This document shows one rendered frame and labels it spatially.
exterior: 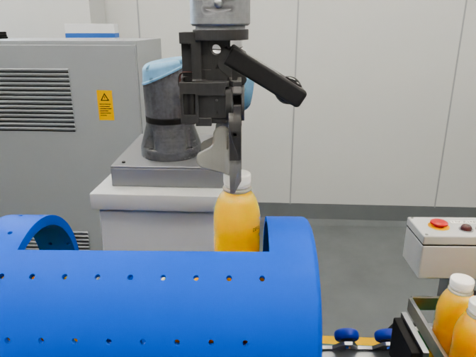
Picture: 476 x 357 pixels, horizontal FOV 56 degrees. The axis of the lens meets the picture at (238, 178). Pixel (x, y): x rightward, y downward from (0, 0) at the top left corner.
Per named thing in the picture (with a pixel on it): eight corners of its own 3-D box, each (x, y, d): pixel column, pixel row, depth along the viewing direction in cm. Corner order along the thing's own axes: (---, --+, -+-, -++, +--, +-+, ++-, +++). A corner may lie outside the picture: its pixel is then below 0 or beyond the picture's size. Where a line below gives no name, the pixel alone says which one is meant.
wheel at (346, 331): (328, 330, 84) (329, 341, 83) (345, 324, 81) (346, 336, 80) (346, 333, 86) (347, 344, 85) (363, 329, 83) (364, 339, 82)
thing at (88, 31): (72, 39, 232) (70, 23, 230) (119, 39, 233) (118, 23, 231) (65, 40, 220) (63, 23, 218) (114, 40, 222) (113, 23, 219)
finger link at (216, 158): (198, 193, 61) (197, 125, 60) (241, 193, 61) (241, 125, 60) (195, 197, 58) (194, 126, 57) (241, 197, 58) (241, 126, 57)
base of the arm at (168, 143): (144, 144, 119) (140, 108, 115) (200, 142, 121) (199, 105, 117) (139, 163, 105) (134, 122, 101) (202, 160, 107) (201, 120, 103)
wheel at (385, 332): (377, 326, 81) (378, 337, 80) (401, 326, 81) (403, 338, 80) (370, 332, 85) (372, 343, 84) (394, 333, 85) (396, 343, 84)
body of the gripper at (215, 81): (188, 117, 64) (184, 29, 60) (248, 117, 64) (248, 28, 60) (180, 129, 57) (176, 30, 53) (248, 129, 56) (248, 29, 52)
